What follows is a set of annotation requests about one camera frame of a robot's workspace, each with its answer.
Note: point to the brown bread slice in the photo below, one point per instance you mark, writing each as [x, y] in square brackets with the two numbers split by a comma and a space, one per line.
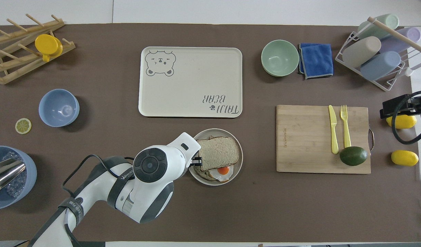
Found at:
[219, 151]

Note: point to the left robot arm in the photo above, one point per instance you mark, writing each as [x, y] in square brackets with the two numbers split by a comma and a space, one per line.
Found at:
[150, 181]

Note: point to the beige round plate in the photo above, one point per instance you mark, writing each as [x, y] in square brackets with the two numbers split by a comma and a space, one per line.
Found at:
[238, 164]

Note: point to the beige tray with bear print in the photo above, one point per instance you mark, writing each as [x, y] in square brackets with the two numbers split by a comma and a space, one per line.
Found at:
[193, 79]

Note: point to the fried egg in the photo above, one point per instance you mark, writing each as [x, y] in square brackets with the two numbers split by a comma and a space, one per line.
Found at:
[223, 172]

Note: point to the green bowl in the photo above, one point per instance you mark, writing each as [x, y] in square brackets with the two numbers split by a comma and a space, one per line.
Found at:
[279, 57]

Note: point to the wooden cutting board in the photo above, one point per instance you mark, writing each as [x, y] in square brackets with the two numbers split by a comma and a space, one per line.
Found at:
[306, 140]

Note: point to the yellow plastic knife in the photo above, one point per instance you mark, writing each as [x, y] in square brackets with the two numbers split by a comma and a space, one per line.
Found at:
[334, 130]

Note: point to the blue cloth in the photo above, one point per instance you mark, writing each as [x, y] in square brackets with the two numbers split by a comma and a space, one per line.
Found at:
[316, 60]

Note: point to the yellow plastic fork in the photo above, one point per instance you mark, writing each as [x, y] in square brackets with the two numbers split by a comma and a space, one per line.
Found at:
[346, 128]

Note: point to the green avocado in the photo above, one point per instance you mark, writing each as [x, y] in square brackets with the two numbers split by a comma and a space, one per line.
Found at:
[353, 156]

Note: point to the blue bowl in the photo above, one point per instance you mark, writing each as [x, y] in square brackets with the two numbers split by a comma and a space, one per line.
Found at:
[57, 107]

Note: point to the beige cup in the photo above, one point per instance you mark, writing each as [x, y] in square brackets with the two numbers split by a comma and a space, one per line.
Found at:
[361, 51]

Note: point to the blue cup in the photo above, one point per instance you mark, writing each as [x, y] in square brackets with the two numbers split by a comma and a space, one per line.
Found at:
[380, 66]

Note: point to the yellow plastic cup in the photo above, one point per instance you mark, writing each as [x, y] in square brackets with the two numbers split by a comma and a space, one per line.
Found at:
[45, 44]

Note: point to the lemon slice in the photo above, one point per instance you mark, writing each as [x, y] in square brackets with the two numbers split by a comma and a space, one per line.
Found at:
[23, 126]

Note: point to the yellow lemon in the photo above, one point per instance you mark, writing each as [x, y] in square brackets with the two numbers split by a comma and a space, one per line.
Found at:
[404, 158]
[406, 122]

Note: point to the blue ice bucket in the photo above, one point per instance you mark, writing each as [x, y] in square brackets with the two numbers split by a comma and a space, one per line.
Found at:
[25, 192]

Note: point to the green cup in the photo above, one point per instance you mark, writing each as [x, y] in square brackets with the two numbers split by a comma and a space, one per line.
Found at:
[382, 24]

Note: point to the clear ice cubes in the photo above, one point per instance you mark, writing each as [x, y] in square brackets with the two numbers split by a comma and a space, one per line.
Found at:
[17, 185]

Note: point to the wooden drying rack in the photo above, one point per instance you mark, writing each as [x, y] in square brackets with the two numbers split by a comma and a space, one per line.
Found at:
[11, 65]

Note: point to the wooden stick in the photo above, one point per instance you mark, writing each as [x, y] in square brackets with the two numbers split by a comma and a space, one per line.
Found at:
[399, 35]

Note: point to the metal scoop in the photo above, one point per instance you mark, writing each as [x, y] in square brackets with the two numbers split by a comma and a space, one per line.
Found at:
[4, 175]

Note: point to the purple cup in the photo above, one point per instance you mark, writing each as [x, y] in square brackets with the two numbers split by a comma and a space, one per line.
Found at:
[407, 36]

